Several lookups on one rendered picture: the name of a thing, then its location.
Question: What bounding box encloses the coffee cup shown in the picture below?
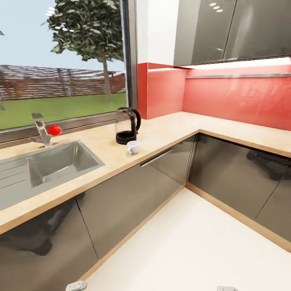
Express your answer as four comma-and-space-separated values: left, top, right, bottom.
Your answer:
127, 141, 140, 154

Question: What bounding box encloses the electric kettle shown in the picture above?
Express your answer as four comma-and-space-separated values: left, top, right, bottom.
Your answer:
115, 107, 141, 145

